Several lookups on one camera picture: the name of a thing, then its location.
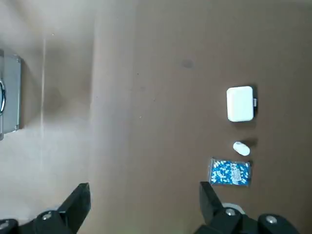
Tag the white plastic pill box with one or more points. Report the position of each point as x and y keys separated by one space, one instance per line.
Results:
x=240 y=103

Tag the bag of blue white capsules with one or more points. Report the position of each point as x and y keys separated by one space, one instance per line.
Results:
x=230 y=171

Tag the small white pill bottle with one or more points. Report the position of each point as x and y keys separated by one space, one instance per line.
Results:
x=241 y=148

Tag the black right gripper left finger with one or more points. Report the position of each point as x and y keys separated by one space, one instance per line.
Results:
x=70 y=207

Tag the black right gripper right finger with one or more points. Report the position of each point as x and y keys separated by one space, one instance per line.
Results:
x=212 y=209

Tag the silver aluminium medical kit case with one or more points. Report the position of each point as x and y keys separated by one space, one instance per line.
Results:
x=12 y=97

